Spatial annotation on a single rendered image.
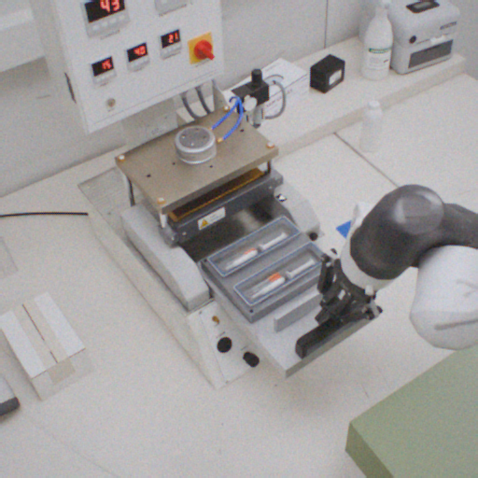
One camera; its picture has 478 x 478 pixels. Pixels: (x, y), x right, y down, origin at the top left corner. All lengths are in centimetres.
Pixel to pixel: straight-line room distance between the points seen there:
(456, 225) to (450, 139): 111
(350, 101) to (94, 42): 93
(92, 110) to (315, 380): 69
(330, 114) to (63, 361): 101
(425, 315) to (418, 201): 14
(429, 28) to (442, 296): 132
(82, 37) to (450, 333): 79
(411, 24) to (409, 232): 126
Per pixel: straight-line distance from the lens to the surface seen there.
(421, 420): 128
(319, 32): 220
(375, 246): 88
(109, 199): 155
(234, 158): 133
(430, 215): 85
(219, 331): 136
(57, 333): 145
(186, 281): 129
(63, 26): 124
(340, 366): 145
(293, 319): 123
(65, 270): 168
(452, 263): 88
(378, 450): 125
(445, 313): 85
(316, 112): 196
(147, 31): 132
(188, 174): 131
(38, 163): 192
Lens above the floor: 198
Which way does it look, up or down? 48 degrees down
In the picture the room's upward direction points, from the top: 4 degrees counter-clockwise
